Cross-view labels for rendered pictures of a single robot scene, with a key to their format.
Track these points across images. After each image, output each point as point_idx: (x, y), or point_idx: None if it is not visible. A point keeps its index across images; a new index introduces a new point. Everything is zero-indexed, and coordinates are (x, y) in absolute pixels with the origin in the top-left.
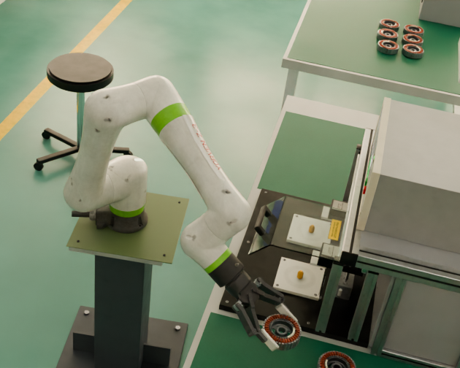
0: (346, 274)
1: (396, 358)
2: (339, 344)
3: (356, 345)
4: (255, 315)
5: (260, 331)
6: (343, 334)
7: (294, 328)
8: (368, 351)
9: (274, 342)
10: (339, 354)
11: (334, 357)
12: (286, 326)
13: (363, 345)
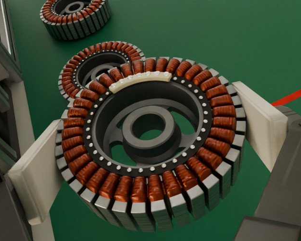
0: None
1: (14, 47)
2: (26, 127)
3: (13, 105)
4: (285, 178)
5: None
6: None
7: (113, 84)
8: (17, 85)
9: (244, 88)
10: (69, 82)
11: (82, 87)
12: (103, 142)
13: (8, 91)
